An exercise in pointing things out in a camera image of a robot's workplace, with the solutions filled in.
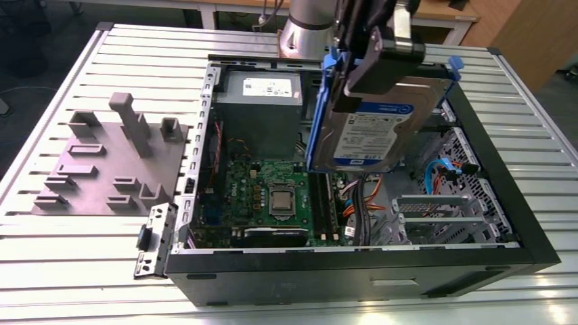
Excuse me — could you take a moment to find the wooden cabinet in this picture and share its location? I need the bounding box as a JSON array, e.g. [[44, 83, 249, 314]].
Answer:
[[461, 0, 578, 92]]

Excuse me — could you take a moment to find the green motherboard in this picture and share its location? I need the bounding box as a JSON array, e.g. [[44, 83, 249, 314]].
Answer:
[[193, 158, 357, 248]]

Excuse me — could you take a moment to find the hard disk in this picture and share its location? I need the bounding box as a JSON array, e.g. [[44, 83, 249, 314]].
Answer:
[[304, 45, 464, 174]]

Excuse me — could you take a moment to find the CPU socket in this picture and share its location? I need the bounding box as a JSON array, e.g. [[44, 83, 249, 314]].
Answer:
[[265, 182, 300, 223]]

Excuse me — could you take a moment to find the blue wire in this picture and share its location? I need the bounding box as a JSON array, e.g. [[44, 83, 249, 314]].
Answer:
[[423, 157, 456, 196]]

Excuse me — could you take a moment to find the silver card retention bracket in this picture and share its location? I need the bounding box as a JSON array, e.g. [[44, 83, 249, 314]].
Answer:
[[132, 202, 177, 280]]

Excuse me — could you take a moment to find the silver CPU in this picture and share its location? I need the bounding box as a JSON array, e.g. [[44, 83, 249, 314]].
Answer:
[[269, 192, 294, 209]]

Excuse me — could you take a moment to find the orange wire bundle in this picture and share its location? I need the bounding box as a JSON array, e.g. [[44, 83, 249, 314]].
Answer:
[[340, 172, 385, 217]]

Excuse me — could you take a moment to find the grey parts rack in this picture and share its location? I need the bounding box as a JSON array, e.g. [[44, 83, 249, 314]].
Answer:
[[30, 93, 190, 217]]

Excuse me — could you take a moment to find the black RAM slot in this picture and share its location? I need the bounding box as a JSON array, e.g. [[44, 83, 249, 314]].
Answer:
[[320, 172, 341, 240], [308, 171, 328, 241]]

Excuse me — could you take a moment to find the wooden desk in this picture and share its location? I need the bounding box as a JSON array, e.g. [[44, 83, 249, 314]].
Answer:
[[182, 0, 480, 45]]

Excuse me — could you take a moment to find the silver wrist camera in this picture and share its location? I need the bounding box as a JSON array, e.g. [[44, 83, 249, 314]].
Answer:
[[391, 1, 415, 42]]

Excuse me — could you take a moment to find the grey power supply unit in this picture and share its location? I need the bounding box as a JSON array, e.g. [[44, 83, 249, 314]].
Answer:
[[210, 70, 302, 162]]

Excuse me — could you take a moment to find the black open PC case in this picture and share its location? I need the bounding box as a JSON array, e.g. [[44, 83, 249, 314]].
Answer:
[[164, 53, 560, 307]]

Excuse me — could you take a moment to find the black wire bundle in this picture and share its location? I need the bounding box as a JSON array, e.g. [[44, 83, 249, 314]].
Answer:
[[351, 172, 384, 244]]

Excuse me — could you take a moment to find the black graphics card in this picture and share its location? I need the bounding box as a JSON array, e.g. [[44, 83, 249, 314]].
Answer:
[[229, 226, 310, 248]]

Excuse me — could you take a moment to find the silver disk bay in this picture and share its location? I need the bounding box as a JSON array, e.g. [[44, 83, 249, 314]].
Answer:
[[389, 194, 517, 246]]

